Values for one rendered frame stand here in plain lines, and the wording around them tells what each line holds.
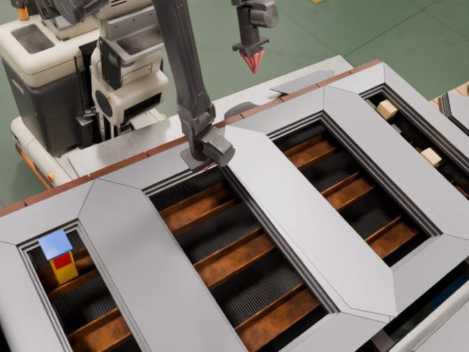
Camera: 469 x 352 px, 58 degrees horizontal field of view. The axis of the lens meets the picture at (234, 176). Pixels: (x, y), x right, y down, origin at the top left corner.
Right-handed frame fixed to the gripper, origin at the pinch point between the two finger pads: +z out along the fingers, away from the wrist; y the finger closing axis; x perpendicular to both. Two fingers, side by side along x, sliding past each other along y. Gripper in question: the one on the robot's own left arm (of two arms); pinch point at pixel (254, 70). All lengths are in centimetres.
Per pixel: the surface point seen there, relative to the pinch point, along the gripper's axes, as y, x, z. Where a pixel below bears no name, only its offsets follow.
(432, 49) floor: 245, 52, 85
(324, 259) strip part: -23, -43, 37
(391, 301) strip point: -18, -60, 46
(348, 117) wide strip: 26.2, -17.0, 24.4
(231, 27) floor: 119, 144, 39
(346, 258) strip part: -18, -46, 39
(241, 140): -13.1, -3.8, 17.6
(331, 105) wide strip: 25.3, -10.3, 21.0
